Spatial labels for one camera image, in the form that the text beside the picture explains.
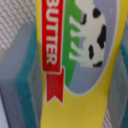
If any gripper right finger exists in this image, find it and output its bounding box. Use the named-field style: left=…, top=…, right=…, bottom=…
left=106, top=41, right=128, bottom=128

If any woven beige placemat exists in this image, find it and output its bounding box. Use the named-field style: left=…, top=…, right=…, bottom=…
left=0, top=0, right=36, bottom=49

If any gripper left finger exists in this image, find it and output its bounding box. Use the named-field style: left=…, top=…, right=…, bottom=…
left=0, top=25, right=42, bottom=128

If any yellow butter box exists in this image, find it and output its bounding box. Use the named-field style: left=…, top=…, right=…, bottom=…
left=36, top=0, right=128, bottom=128

